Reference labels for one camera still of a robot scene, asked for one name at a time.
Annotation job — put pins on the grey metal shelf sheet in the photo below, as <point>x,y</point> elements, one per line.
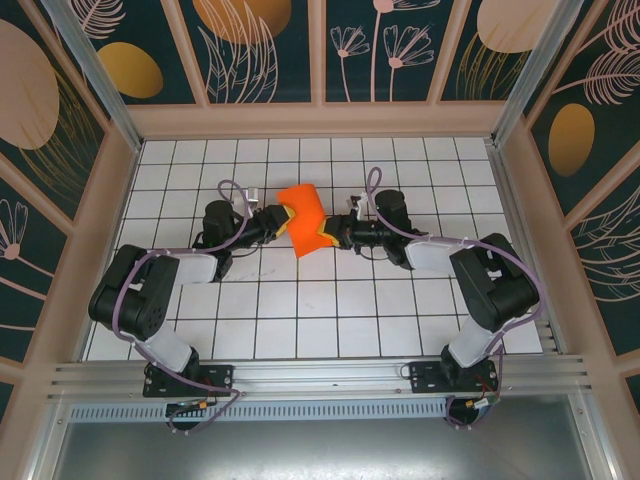
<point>320,450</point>

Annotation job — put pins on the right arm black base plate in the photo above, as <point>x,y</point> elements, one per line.
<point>425,376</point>

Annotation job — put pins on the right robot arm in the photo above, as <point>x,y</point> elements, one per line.
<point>495,290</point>

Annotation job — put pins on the aluminium corner post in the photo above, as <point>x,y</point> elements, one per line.
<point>100,90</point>
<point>530,65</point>

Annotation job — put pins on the long aluminium mounting rail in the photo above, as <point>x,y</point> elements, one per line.
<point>320,377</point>

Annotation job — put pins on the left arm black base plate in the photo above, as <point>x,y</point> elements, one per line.
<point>220,376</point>

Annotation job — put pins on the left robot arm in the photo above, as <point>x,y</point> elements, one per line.
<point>135,300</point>

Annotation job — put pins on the aluminium side rail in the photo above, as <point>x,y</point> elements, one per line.
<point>530,250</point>

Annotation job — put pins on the orange square paper sheet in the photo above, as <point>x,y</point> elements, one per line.
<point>307,220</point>

